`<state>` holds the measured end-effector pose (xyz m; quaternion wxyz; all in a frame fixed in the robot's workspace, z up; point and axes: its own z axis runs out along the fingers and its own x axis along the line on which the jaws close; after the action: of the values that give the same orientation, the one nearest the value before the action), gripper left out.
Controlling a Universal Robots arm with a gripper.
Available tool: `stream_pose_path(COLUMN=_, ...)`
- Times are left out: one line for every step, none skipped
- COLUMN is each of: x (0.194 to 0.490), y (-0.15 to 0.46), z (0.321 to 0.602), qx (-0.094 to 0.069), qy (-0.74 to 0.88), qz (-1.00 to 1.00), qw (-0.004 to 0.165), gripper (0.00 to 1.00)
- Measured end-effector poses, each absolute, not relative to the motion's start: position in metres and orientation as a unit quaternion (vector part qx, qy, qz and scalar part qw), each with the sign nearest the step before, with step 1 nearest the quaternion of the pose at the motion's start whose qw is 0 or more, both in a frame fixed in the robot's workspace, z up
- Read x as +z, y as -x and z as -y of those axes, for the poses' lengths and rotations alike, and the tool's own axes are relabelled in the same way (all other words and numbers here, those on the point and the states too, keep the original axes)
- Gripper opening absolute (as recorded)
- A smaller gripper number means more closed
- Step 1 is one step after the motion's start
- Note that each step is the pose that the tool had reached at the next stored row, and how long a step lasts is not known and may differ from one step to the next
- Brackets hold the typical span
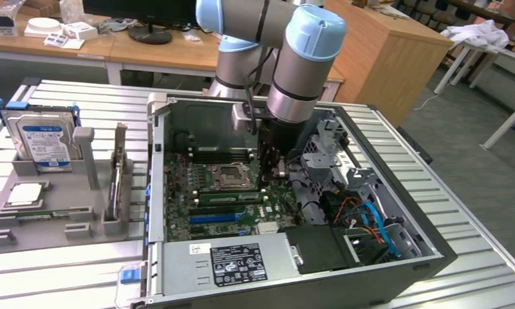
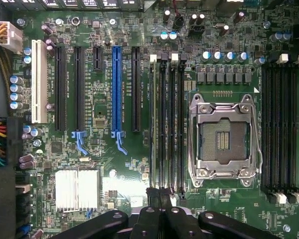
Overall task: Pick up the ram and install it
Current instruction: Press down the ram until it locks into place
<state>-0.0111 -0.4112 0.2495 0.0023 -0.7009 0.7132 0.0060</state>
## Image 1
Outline hard disk blue label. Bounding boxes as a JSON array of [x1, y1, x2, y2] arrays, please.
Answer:
[[6, 109, 75, 172]]

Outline black and white box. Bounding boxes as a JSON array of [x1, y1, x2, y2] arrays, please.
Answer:
[[0, 14, 19, 37]]

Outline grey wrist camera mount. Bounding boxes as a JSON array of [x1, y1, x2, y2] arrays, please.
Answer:
[[229, 102, 268, 131]]

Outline white printed paper sheets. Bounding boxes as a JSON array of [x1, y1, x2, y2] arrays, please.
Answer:
[[42, 32, 86, 50]]

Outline yellow red wire bundle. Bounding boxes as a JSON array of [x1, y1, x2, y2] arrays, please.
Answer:
[[345, 226, 388, 246]]

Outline black wire loop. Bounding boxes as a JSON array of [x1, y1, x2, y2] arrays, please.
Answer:
[[289, 179, 328, 223]]

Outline silver CPU chip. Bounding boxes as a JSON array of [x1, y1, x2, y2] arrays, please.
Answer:
[[5, 183, 43, 207]]

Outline open black PC case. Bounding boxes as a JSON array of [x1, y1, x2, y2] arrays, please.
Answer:
[[139, 92, 459, 309]]

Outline white round box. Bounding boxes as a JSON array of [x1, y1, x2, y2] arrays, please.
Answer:
[[23, 17, 66, 39]]

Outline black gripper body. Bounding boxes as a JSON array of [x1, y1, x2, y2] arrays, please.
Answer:
[[256, 117, 304, 156]]

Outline wooden cabinet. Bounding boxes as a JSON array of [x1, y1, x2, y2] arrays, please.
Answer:
[[322, 0, 456, 128]]

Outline white crumpled cloth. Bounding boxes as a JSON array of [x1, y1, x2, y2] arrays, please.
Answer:
[[439, 19, 511, 54]]

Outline wooden desk white frame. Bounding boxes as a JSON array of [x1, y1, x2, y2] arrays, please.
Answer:
[[0, 8, 346, 87]]

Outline white floor cable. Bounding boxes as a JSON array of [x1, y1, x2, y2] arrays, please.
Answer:
[[411, 92, 441, 112]]

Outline grey power supply unit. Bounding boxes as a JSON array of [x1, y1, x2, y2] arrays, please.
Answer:
[[159, 239, 304, 296]]

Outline green motherboard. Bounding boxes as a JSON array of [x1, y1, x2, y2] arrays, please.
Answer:
[[165, 151, 310, 242]]

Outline black round monitor stand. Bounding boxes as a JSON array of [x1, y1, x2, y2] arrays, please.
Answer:
[[127, 21, 174, 46]]

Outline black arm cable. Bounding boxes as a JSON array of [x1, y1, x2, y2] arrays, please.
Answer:
[[242, 41, 280, 136]]

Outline black power supply label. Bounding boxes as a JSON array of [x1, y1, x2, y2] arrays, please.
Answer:
[[213, 242, 269, 288]]

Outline white frame table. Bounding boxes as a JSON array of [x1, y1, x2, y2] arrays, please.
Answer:
[[432, 41, 515, 151]]

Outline blue disk caddy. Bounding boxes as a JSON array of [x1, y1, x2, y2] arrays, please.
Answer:
[[0, 97, 79, 130]]

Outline small silver heatsink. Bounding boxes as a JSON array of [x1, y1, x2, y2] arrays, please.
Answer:
[[256, 221, 281, 234]]

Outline grey parts rack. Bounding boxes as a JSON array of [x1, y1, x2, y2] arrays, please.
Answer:
[[0, 126, 149, 249]]

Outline blue expansion slot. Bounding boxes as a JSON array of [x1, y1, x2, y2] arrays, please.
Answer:
[[188, 212, 238, 225]]

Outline small white printed box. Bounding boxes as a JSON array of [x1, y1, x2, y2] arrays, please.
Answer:
[[62, 22, 99, 41]]

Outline blue SATA wire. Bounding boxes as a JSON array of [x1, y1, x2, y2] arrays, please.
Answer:
[[358, 195, 402, 259]]

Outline clear plastic bag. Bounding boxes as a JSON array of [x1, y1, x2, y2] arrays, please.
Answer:
[[0, 0, 27, 17]]

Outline black expansion slot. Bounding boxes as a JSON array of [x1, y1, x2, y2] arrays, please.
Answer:
[[189, 206, 237, 217]]

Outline black computer monitor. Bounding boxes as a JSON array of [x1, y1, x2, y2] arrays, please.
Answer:
[[82, 0, 198, 25]]

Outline metal CPU socket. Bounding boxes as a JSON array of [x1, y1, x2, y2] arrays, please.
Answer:
[[212, 163, 256, 191]]

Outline black plastic fan shroud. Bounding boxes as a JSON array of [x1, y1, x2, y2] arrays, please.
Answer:
[[284, 224, 370, 275]]

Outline green RAM stick in slot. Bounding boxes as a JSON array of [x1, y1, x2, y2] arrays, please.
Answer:
[[196, 191, 270, 207]]

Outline black RAM slot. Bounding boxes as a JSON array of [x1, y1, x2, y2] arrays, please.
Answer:
[[192, 154, 254, 164], [193, 146, 254, 155]]

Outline blue case latch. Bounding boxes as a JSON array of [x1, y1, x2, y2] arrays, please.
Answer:
[[118, 269, 138, 286]]

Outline metal disk bay cage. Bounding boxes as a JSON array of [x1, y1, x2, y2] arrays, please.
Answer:
[[298, 117, 364, 183]]

